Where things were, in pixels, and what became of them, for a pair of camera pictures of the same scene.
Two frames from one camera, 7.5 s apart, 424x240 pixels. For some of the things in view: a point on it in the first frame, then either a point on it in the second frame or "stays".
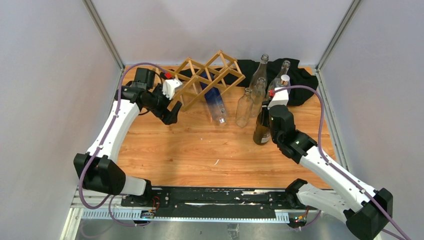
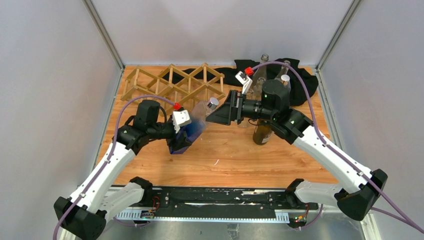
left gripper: [171, 116] → [177, 143]
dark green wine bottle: [261, 134] stays
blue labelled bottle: [285, 80] stays
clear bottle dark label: [276, 83] stays
